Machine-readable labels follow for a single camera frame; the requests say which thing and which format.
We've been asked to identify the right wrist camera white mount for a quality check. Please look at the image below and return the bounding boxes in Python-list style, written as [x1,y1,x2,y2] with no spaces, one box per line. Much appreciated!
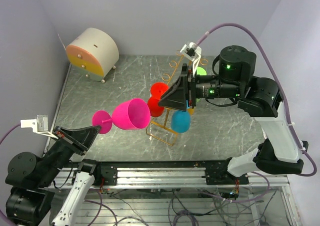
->
[180,42,202,76]

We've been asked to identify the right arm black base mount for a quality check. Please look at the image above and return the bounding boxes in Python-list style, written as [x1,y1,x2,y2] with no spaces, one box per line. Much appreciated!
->
[204,158,249,185]

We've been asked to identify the blue plastic wine glass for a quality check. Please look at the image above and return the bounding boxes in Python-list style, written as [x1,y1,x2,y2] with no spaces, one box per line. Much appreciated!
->
[170,111,191,133]

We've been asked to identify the green plastic wine glass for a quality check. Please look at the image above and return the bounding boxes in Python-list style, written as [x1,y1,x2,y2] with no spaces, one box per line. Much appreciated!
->
[195,67,207,103]

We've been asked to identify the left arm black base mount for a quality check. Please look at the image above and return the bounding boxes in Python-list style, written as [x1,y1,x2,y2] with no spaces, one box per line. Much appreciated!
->
[93,163,118,186]

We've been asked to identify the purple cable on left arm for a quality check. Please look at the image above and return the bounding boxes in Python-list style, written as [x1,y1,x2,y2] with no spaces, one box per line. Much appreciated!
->
[0,123,22,226]

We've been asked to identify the orange plastic wine glass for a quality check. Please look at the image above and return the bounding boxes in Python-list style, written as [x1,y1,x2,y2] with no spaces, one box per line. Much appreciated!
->
[187,108,195,116]

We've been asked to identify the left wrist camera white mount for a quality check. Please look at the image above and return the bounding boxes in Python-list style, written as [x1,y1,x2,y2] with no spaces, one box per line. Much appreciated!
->
[20,115,58,139]

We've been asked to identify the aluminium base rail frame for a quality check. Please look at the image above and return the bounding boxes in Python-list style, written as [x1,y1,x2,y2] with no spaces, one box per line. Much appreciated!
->
[43,161,302,226]

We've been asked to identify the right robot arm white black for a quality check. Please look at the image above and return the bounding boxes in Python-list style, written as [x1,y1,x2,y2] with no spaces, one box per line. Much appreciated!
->
[159,45,308,184]

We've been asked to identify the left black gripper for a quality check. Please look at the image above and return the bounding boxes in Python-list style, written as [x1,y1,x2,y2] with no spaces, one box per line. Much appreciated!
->
[37,123,101,186]

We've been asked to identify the gold wire wine glass rack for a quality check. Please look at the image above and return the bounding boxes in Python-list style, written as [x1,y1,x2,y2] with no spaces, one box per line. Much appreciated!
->
[145,50,209,147]

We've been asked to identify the pink plastic wine glass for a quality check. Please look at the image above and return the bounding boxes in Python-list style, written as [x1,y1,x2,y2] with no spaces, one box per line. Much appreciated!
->
[91,98,151,134]

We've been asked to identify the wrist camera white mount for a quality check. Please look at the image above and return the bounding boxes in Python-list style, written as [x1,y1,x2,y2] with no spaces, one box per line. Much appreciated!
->
[20,115,58,139]
[180,42,202,76]

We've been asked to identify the red plastic wine glass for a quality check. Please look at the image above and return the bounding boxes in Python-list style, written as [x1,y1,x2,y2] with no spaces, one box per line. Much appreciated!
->
[147,82,169,117]

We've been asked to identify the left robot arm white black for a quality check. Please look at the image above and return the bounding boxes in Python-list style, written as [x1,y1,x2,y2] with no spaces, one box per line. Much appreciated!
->
[5,126,101,226]

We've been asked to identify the round cream mini drawer cabinet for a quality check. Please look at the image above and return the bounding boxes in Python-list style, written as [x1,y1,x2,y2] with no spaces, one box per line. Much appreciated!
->
[65,27,120,83]

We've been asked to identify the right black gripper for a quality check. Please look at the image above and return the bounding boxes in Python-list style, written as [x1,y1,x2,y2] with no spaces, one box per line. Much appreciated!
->
[158,63,243,111]

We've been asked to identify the loose cables under frame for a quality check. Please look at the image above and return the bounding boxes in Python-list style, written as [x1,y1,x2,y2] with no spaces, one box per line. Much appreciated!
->
[82,186,288,226]

